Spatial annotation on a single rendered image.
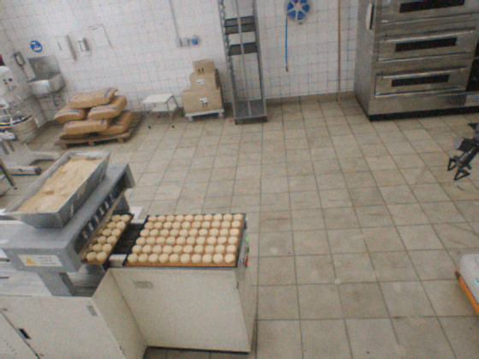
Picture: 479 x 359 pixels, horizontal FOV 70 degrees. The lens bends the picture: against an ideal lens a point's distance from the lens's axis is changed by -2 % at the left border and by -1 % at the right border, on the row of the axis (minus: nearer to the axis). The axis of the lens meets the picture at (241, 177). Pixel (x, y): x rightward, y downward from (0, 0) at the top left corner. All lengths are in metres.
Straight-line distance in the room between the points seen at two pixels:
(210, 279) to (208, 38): 4.33
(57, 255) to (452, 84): 4.72
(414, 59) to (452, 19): 0.54
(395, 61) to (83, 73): 4.73
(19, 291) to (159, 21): 4.43
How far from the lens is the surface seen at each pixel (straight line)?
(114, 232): 2.11
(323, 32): 5.61
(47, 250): 1.78
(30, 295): 2.14
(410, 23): 4.73
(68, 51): 6.29
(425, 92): 5.05
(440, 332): 2.70
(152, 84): 6.03
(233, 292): 1.92
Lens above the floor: 2.15
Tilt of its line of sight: 33 degrees down
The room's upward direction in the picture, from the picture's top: 8 degrees counter-clockwise
